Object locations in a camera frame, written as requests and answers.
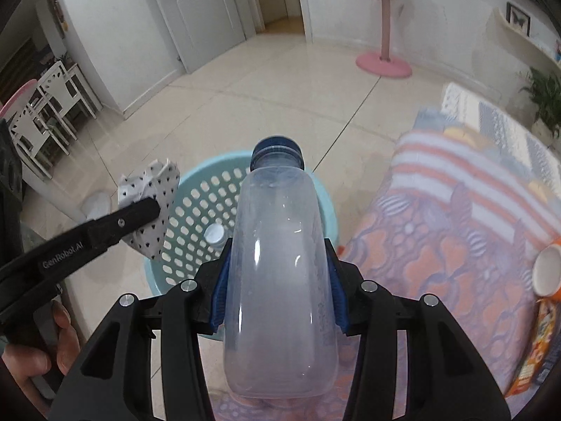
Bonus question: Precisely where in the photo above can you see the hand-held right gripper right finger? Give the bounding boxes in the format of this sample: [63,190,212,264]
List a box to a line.
[324,236,512,421]

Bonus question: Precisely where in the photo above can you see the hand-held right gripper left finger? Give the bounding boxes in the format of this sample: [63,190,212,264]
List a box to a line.
[55,241,229,421]

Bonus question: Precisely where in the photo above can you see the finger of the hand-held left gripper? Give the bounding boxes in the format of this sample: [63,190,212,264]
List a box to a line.
[0,197,161,317]

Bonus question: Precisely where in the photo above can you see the polka dot paper bag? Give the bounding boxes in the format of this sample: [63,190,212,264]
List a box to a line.
[117,158,182,261]

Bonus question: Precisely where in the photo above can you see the clear bottle with blue cap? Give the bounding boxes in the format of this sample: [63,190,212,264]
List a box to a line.
[223,135,342,401]

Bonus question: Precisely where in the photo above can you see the pink and white bottle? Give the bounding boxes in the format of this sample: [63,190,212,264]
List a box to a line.
[204,223,227,247]

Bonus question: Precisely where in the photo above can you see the teal plastic laundry basket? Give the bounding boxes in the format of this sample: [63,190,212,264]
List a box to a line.
[144,151,339,343]

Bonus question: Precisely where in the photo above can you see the person's left hand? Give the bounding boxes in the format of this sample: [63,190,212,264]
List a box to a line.
[0,302,82,404]

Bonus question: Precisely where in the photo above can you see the pink printed blanket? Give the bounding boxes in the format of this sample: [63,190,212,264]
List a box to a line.
[210,109,561,421]

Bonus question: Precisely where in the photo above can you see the white dining chairs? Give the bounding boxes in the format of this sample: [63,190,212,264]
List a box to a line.
[8,60,104,181]

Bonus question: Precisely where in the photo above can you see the orange and blue snack packet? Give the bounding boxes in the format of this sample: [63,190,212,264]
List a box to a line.
[504,299,561,398]

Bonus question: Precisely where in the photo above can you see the white door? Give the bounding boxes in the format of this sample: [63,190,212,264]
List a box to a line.
[142,0,247,75]

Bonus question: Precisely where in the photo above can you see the grey striped mat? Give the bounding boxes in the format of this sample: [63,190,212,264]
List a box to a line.
[440,82,561,186]

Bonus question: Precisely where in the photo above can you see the pink coat rack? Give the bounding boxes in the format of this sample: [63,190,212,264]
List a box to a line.
[354,0,413,80]

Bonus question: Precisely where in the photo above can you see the potted green plant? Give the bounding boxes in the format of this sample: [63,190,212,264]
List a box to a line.
[519,67,561,142]

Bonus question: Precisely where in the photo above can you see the framed butterfly picture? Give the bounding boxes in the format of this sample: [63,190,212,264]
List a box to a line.
[506,2,531,36]

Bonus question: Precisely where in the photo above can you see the white curved wall shelf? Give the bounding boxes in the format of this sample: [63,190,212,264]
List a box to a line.
[493,6,561,80]

